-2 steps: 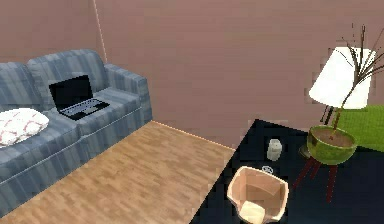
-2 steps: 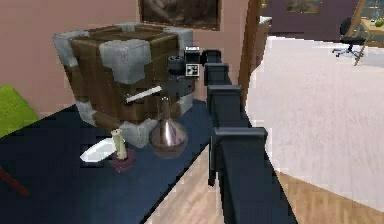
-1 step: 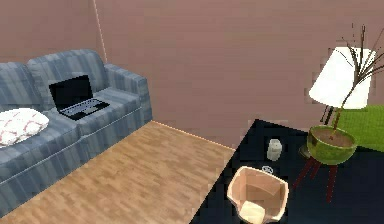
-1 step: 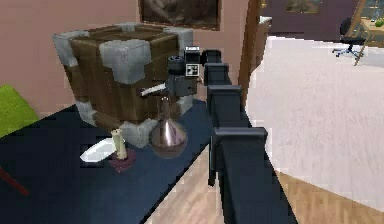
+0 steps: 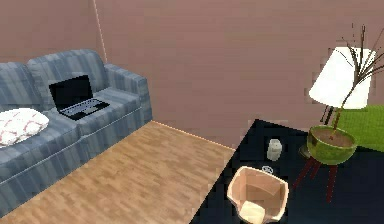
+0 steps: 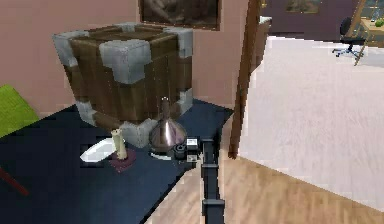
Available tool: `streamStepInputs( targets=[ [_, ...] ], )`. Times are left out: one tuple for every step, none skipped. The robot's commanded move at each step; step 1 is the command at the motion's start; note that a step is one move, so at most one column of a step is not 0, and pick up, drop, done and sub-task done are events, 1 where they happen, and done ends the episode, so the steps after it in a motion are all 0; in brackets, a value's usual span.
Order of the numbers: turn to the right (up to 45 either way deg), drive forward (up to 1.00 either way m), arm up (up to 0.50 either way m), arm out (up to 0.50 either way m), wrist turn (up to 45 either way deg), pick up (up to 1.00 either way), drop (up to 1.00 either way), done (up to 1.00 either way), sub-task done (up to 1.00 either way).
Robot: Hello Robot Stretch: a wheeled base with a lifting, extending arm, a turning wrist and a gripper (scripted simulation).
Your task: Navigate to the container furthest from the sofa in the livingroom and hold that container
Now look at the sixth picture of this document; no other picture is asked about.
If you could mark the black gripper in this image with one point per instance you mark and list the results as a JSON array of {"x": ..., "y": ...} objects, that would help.
[{"x": 179, "y": 150}]

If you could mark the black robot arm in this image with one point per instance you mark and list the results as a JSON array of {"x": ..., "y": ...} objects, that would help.
[{"x": 210, "y": 173}]

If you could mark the silver metal flask vase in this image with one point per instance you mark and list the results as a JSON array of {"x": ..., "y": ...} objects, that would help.
[{"x": 166, "y": 131}]

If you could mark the dark red candle holder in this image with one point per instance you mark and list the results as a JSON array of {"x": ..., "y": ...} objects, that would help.
[{"x": 122, "y": 161}]

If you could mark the cream candle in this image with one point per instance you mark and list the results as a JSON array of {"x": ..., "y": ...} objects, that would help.
[{"x": 119, "y": 143}]

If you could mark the dark blue table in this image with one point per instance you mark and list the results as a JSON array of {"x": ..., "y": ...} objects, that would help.
[{"x": 100, "y": 173}]

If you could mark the brown wooden crate grey corners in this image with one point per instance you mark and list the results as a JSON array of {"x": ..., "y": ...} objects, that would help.
[{"x": 128, "y": 76}]

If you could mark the dark framed picture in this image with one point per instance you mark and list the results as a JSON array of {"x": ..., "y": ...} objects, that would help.
[{"x": 180, "y": 13}]

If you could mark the black office chair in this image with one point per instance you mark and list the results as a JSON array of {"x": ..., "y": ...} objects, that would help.
[{"x": 348, "y": 38}]

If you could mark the wooden desk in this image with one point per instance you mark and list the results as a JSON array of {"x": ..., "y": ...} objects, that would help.
[{"x": 370, "y": 30}]

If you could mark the green round object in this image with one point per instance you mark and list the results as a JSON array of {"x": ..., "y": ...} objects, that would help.
[{"x": 379, "y": 23}]

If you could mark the brown wooden door frame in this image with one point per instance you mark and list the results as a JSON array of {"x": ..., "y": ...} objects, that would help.
[{"x": 245, "y": 76}]

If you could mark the framed picture on purple wall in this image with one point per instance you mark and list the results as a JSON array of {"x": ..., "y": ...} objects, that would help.
[{"x": 302, "y": 6}]

